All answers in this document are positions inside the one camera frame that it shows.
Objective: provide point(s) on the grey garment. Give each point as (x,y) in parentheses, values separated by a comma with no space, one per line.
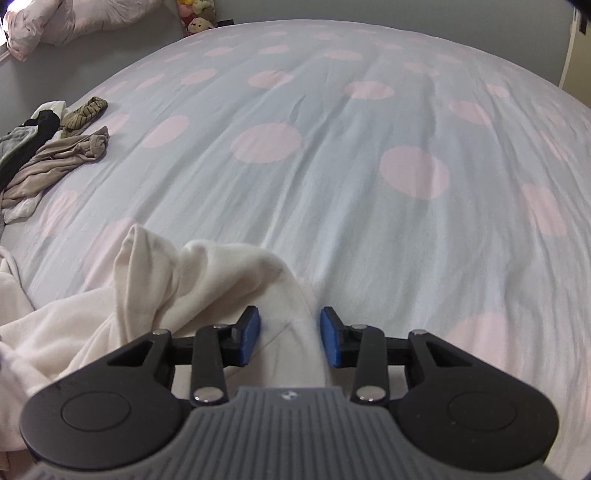
(18,146)

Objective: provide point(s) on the black wall outlet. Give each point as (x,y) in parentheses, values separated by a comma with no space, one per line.
(223,23)

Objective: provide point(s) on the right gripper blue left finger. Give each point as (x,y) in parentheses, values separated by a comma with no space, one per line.
(213,348)

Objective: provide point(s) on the black garment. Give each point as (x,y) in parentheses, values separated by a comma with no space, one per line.
(48,123)

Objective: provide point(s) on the polka dot bed sheet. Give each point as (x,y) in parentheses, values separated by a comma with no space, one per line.
(407,181)

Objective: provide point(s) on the striped olive garment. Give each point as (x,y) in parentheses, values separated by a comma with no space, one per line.
(84,115)

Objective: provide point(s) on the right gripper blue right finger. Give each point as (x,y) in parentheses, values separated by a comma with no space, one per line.
(366,349)

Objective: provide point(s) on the beige brown garment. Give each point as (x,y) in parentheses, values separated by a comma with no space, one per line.
(52,162)

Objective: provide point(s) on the plush toy tube holder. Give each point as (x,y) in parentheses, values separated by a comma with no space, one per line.
(196,15)

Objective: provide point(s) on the cream room door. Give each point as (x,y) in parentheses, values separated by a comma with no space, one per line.
(575,78)

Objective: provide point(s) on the white long sleeve shirt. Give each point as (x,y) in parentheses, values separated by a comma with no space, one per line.
(157,286)

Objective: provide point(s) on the small white cloth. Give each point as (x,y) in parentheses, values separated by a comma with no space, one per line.
(22,210)

